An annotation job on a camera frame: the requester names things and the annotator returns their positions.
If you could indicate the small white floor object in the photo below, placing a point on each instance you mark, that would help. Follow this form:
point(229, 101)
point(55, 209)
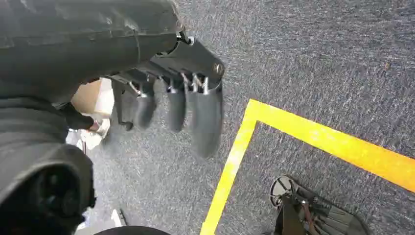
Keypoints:
point(117, 219)

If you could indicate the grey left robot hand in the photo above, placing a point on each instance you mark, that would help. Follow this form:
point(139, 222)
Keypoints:
point(97, 39)

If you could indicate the white clutter on floor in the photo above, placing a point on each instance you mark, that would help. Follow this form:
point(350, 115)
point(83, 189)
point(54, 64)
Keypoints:
point(87, 139)

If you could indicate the yellow floor tape line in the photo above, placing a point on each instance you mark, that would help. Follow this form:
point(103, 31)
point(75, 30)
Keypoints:
point(324, 137)

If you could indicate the tan cardboard box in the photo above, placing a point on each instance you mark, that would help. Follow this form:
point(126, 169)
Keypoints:
point(87, 97)

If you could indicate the ribbed grey left arm sleeve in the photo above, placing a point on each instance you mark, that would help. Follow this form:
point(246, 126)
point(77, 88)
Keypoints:
point(26, 126)

